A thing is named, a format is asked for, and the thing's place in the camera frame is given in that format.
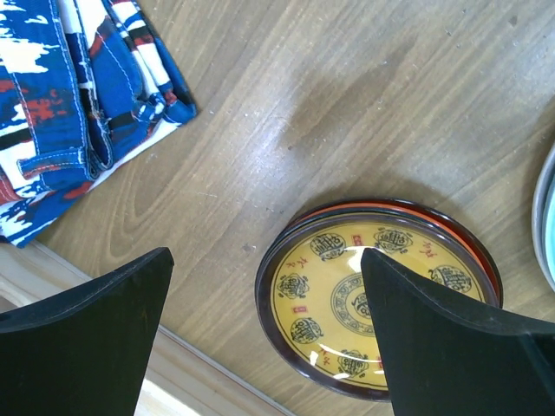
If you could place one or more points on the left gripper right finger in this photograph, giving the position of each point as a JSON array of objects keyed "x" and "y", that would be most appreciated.
[{"x": 445, "y": 353}]

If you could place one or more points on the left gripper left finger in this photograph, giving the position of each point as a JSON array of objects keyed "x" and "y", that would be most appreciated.
[{"x": 85, "y": 350}]

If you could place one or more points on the yellow patterned lacquer plate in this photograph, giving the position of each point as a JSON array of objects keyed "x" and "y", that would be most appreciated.
[{"x": 310, "y": 293}]

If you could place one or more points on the wooden tray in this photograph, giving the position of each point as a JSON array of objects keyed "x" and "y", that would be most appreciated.
[{"x": 178, "y": 377}]

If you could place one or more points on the blue and cream plate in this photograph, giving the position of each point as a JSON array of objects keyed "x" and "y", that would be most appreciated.
[{"x": 543, "y": 219}]

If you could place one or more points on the blue patterned cloth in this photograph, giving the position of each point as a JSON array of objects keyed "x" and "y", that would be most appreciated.
[{"x": 85, "y": 87}]

